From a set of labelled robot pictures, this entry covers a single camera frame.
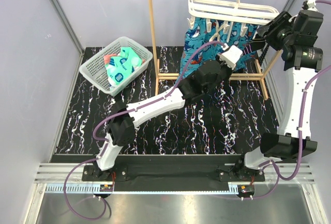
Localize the black striped sock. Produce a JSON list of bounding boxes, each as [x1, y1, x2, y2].
[[257, 44, 269, 66], [243, 38, 266, 55]]

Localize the mint green sock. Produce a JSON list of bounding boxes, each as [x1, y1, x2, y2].
[[119, 47, 143, 71], [105, 56, 134, 89]]

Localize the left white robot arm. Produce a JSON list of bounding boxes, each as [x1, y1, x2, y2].
[[93, 59, 236, 181]]

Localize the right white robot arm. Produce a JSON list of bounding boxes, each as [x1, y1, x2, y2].
[[230, 7, 324, 181]]

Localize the white clip hanger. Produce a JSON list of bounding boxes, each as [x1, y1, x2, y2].
[[187, 0, 279, 37]]

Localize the blue shark pattern shorts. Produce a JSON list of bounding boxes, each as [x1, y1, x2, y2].
[[180, 18, 259, 78]]

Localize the white plastic basket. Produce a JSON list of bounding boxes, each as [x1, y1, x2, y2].
[[79, 36, 153, 96]]

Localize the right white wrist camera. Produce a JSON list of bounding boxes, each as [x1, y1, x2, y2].
[[302, 0, 318, 12]]

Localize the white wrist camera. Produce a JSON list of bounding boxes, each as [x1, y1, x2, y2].
[[302, 0, 318, 12], [217, 43, 243, 70]]

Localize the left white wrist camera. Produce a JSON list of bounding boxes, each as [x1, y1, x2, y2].
[[217, 43, 243, 70]]

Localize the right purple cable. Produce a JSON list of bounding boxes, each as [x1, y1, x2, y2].
[[260, 0, 331, 200]]

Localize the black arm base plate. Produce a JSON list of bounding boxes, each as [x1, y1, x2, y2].
[[82, 155, 265, 193]]

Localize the aluminium frame post left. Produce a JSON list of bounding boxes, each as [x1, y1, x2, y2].
[[36, 0, 86, 56]]

